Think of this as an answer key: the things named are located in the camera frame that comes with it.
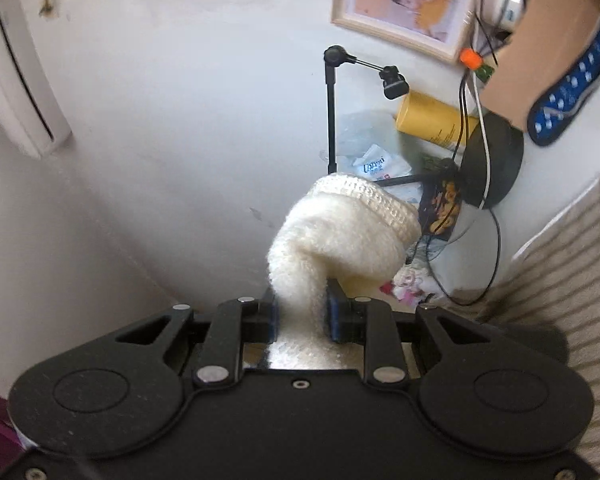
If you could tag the wooden framed photo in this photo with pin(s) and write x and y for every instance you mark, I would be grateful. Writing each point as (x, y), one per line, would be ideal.
(405, 5)

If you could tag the clear plastic bag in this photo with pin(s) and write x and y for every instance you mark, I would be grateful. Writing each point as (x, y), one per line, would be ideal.
(360, 132)

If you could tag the pink floral packet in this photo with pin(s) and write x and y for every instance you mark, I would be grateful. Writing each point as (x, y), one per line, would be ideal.
(410, 280)

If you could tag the black round base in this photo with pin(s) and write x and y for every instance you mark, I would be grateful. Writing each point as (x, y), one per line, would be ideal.
(502, 160)

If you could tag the black webcam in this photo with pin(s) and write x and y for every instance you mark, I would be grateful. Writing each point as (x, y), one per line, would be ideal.
(395, 85)

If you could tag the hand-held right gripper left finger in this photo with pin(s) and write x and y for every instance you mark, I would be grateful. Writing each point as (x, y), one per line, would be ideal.
(274, 316)

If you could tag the white tissue packet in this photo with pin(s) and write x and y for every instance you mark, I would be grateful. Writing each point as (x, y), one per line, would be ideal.
(377, 165)

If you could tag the dark snack packet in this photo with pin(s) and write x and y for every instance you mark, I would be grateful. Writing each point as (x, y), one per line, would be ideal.
(442, 210)

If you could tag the small green object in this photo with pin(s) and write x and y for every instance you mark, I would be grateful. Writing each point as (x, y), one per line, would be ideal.
(486, 71)

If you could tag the black articulated stand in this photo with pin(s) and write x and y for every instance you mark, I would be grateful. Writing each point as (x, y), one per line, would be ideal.
(331, 110)

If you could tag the striped blanket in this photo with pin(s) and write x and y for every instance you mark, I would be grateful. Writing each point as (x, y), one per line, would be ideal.
(570, 285)

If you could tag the cardboard box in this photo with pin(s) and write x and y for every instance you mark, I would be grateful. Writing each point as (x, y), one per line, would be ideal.
(545, 35)

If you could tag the white fluffy cloth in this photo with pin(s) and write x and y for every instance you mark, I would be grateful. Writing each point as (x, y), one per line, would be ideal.
(340, 240)

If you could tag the yellow cylindrical container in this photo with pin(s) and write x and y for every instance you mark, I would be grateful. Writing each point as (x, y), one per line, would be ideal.
(430, 120)

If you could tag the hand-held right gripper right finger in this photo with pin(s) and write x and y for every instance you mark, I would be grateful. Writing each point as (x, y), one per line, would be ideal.
(332, 318)

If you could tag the white air conditioner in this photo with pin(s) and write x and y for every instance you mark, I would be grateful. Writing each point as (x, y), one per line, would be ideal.
(20, 85)

